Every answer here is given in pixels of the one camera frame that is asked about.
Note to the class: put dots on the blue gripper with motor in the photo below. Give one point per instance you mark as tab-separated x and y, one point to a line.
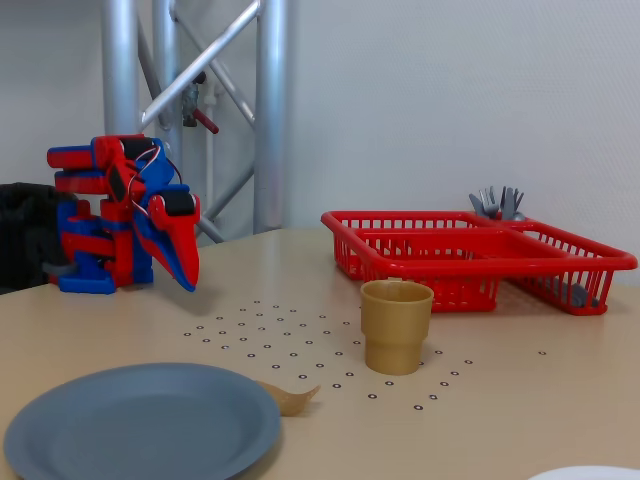
176	226

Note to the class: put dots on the gold plastic fork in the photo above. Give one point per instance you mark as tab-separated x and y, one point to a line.
295	402

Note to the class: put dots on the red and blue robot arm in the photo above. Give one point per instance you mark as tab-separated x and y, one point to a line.
120	240

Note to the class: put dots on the grey plastic plate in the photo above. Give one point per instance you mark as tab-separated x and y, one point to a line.
140	420

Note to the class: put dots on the grey plastic fork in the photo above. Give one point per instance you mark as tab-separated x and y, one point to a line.
511	202
487	202

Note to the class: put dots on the black fabric chair back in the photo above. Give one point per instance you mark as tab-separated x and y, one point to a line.
25	235

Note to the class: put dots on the silver metal truss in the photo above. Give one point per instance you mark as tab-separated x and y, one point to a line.
270	125

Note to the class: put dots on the gold plastic mug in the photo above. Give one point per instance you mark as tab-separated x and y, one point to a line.
395	330

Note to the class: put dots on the red plastic dish rack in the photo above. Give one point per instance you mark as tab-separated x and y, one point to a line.
450	250

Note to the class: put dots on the grey plastic cutlery piece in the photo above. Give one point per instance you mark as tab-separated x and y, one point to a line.
575	295

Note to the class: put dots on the white round lid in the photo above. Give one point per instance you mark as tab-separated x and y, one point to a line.
590	474

